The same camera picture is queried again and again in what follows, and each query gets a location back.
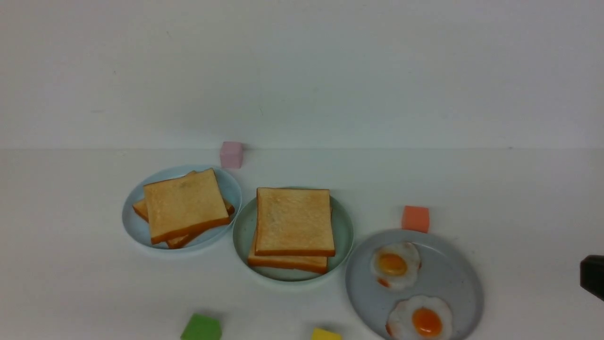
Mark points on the fried egg toy bottom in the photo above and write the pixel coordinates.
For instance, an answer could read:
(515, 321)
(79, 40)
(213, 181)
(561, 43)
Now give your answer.
(420, 318)

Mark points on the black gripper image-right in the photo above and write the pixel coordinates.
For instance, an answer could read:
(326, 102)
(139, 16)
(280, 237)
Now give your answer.
(592, 275)

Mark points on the fried egg toy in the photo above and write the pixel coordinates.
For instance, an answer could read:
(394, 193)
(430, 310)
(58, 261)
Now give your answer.
(420, 318)
(396, 266)

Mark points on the light blue bread plate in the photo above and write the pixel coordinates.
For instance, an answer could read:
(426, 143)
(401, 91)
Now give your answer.
(138, 229)

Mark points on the orange cube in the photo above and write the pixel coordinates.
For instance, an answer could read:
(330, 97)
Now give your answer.
(416, 218)

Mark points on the pink cube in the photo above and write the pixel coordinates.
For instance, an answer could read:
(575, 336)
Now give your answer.
(231, 155)

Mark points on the fried egg toy middle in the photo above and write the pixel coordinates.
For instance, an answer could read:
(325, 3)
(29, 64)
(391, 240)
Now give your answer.
(396, 266)

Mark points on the grey egg plate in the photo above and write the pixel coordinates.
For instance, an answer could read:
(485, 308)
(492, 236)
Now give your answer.
(445, 273)

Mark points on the green cube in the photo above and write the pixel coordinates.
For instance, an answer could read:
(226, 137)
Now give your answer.
(202, 327)

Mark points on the mint green center plate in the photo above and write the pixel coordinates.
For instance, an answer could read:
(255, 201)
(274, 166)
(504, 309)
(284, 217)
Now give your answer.
(243, 235)

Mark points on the yellow cube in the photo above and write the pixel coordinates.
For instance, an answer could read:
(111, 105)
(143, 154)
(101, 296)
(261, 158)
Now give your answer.
(322, 334)

